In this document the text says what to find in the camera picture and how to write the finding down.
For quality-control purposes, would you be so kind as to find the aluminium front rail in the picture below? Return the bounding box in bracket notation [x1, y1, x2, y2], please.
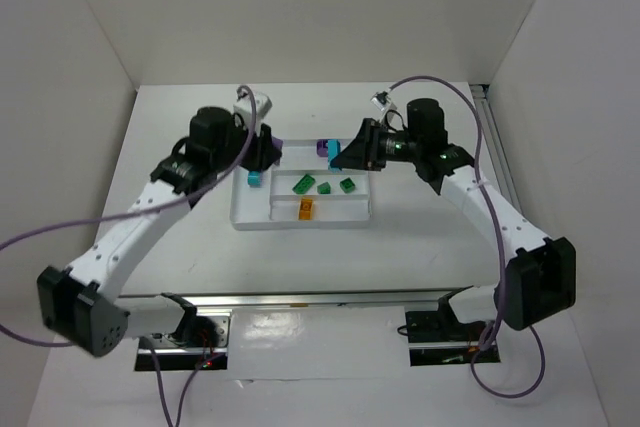
[159, 287, 462, 312]

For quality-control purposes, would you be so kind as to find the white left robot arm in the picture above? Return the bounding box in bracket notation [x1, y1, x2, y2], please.
[37, 107, 282, 358]

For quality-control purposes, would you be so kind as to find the teal lego brick front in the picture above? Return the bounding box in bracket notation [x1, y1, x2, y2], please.
[327, 139, 341, 172]

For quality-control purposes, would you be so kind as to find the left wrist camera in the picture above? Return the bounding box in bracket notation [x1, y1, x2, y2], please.
[233, 91, 273, 132]

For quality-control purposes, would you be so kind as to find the yellow lego brick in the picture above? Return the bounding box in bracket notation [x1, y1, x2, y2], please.
[298, 198, 314, 221]

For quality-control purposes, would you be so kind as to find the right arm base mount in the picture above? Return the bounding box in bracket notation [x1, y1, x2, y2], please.
[396, 311, 486, 367]

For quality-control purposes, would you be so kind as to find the purple lego brick front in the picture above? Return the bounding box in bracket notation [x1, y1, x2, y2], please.
[272, 137, 284, 150]

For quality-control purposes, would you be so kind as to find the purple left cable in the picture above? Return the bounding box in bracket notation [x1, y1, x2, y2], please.
[0, 85, 261, 427]

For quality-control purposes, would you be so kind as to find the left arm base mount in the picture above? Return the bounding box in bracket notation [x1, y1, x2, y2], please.
[134, 309, 231, 372]

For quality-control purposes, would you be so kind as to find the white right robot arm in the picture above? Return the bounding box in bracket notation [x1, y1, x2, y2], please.
[330, 98, 577, 331]

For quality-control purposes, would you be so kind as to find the aluminium right side rail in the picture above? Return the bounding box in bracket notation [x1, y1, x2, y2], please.
[470, 84, 522, 214]

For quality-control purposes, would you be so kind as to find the white divided plastic tray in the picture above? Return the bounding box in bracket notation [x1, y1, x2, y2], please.
[230, 139, 372, 231]

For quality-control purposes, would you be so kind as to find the green lego brick small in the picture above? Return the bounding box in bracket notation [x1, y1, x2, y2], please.
[317, 182, 331, 195]

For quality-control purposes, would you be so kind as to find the purple lego brick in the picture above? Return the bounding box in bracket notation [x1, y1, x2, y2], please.
[272, 137, 284, 150]
[316, 139, 329, 158]

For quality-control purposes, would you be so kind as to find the aluminium rail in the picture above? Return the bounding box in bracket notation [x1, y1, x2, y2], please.
[159, 287, 462, 312]
[470, 84, 522, 214]

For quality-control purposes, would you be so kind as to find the teal lego brick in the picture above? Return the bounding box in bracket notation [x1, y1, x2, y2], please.
[247, 171, 263, 188]
[327, 139, 341, 172]

